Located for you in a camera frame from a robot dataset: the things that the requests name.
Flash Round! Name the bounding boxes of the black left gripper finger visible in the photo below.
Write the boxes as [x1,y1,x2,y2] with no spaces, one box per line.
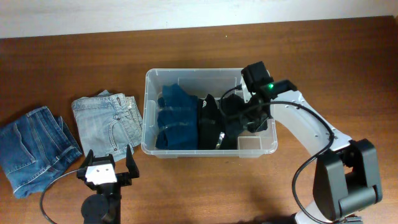
[80,149,93,169]
[126,145,140,179]

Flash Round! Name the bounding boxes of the dark grey garment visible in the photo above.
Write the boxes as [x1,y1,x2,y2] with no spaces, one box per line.
[220,94,269,150]

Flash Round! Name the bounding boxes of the black shirt with logo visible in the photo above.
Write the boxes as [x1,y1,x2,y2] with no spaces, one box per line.
[197,94,223,150]

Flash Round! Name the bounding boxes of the clear plastic storage container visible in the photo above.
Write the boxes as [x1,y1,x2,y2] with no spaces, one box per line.
[141,68,278,159]

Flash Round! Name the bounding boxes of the blue shirt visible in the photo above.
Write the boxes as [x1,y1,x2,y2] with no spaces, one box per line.
[155,84,198,150]

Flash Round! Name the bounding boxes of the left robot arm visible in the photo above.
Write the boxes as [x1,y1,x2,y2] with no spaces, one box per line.
[76,149,139,224]

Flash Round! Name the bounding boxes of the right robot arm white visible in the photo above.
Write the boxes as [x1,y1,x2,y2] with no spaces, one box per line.
[141,78,382,223]

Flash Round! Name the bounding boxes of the light blue folded jeans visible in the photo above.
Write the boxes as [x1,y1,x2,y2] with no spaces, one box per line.
[72,90,142,161]

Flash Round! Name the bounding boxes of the dark blue folded jeans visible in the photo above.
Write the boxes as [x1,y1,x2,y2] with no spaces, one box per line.
[1,106,83,198]

